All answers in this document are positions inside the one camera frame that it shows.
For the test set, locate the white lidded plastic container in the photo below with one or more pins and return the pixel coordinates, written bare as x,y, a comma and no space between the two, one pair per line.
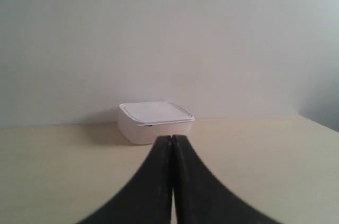
141,123

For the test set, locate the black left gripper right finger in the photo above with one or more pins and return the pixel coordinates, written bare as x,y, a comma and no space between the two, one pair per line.
200,197

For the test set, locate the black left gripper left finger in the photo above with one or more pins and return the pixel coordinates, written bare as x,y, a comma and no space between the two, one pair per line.
147,196

